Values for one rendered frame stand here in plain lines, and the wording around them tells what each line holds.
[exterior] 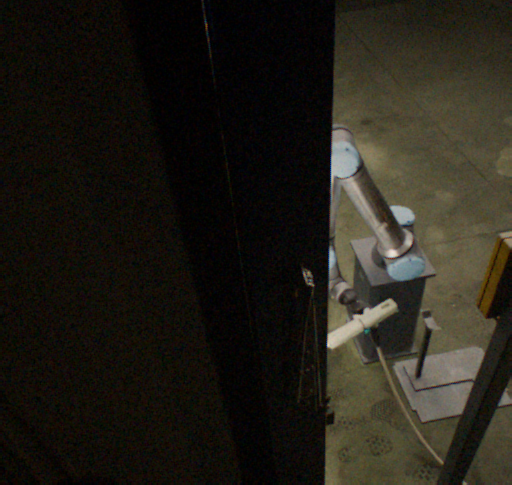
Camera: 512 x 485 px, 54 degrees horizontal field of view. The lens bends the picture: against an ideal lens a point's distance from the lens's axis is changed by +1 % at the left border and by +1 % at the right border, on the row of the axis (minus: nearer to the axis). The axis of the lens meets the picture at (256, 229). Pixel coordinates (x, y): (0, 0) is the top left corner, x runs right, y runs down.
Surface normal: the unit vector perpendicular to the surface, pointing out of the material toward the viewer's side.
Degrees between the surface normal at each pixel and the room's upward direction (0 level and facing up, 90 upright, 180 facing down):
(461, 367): 0
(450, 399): 0
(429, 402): 0
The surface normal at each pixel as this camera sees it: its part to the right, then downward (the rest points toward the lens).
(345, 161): -0.09, 0.59
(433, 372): -0.08, -0.74
